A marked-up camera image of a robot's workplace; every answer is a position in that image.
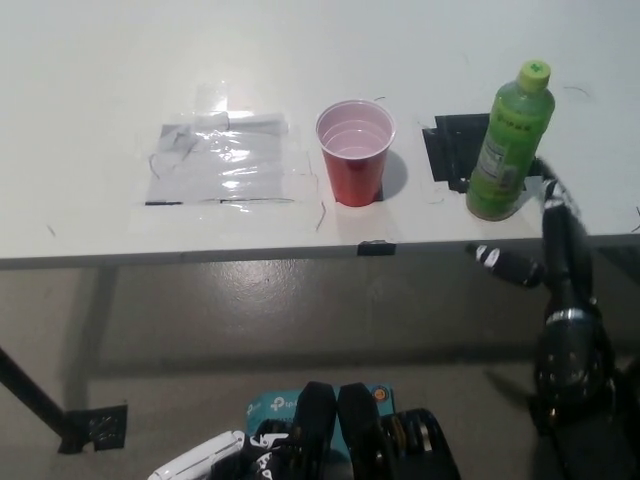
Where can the black floor tape patch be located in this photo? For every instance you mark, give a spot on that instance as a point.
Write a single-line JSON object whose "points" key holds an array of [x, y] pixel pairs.
{"points": [[100, 427]]}

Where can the short black tape strip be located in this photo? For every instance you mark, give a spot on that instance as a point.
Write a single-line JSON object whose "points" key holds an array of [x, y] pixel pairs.
{"points": [[376, 248]]}

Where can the red plastic cup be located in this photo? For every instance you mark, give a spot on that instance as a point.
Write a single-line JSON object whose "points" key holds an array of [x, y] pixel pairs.
{"points": [[357, 180]]}

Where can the green tea plastic bottle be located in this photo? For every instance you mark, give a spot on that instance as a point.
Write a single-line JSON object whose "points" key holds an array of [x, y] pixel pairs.
{"points": [[510, 145]]}

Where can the black and teal robot torso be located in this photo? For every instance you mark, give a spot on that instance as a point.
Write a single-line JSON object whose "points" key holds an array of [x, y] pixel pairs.
{"points": [[360, 430]]}

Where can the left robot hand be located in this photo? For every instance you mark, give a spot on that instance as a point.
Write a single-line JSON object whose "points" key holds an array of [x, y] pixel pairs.
{"points": [[215, 455]]}

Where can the taped clear plastic sheet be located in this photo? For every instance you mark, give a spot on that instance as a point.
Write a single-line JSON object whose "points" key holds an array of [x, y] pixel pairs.
{"points": [[210, 165]]}

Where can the black table leg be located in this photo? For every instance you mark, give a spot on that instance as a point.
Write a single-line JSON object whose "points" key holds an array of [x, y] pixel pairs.
{"points": [[30, 390]]}

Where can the black tape square marker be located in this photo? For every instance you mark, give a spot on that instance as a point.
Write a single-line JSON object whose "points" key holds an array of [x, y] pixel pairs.
{"points": [[450, 150]]}

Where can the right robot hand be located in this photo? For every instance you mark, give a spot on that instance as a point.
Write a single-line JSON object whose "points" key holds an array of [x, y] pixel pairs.
{"points": [[570, 340]]}

